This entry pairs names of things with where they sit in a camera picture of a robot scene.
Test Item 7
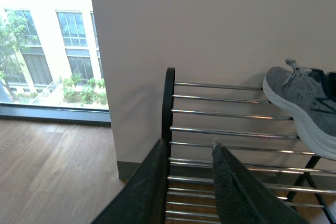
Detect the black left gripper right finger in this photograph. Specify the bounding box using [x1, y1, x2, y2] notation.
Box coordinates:
[212, 138, 307, 223]

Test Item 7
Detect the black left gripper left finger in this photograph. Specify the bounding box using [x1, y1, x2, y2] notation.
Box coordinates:
[93, 138, 169, 223]

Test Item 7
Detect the grey knit sneaker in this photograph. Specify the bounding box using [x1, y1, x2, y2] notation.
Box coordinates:
[262, 59, 335, 160]

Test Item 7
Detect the black metal shoe rack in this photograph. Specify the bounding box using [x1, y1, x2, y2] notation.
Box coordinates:
[161, 68, 335, 223]

